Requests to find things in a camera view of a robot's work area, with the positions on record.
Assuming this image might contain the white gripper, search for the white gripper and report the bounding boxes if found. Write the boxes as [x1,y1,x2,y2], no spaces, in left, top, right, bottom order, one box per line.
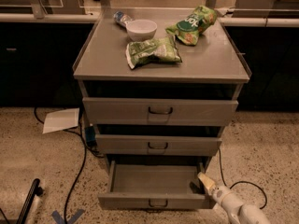
[197,172,238,213]

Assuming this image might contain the grey bottom drawer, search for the grey bottom drawer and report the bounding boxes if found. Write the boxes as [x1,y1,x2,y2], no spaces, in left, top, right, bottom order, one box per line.
[99,161,215,210]

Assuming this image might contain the grey drawer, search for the grey drawer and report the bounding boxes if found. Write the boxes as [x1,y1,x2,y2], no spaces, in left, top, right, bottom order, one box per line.
[83,97,238,126]
[95,134,221,157]
[99,161,215,210]

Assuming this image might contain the grey middle drawer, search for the grey middle drawer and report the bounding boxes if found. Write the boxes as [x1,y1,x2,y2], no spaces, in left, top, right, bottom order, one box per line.
[95,134,221,157]

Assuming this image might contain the grey drawer cabinet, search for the grey drawer cabinet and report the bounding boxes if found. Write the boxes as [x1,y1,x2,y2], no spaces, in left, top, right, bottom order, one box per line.
[74,8,250,168]

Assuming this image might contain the grey top drawer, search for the grey top drawer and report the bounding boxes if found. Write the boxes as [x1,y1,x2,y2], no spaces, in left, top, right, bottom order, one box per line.
[83,97,238,126]

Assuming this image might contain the blue power adapter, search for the blue power adapter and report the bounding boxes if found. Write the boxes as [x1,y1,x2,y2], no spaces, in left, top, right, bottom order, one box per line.
[84,126,96,147]

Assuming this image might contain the green chip bag front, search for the green chip bag front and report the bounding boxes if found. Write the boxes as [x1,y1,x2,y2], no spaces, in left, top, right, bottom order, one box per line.
[125,36,182,70]

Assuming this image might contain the green chip bag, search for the green chip bag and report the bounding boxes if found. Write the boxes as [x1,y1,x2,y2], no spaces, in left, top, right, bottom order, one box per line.
[125,36,182,70]
[165,6,217,46]

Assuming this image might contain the green chip bag rear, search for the green chip bag rear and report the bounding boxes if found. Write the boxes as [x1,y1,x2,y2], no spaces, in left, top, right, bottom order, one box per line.
[165,6,217,46]

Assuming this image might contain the blue tape cross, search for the blue tape cross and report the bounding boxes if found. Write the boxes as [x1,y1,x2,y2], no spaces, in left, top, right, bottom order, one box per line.
[50,208,86,224]

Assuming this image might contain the white paper sheet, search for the white paper sheet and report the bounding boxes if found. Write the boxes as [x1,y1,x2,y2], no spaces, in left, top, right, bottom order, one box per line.
[43,108,79,133]

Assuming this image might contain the white bowl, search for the white bowl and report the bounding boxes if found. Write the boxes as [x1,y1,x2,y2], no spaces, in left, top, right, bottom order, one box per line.
[126,20,157,41]

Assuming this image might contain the black bar foot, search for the black bar foot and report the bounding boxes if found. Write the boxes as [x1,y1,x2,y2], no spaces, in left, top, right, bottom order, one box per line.
[16,178,44,224]

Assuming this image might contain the blue silver snack packet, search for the blue silver snack packet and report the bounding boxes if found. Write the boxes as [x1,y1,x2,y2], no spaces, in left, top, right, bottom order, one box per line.
[113,11,134,27]

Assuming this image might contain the dark counter cabinets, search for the dark counter cabinets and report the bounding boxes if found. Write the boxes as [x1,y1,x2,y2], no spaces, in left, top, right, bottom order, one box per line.
[0,22,93,107]

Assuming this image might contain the black cable right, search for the black cable right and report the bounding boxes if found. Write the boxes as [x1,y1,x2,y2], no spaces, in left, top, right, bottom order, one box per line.
[218,147,268,210]

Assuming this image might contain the black cable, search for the black cable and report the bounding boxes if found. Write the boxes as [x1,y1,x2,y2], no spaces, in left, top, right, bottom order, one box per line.
[33,106,105,224]
[218,147,268,210]

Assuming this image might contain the black cable left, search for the black cable left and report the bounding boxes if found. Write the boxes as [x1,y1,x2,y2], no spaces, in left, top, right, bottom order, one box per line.
[33,106,105,224]

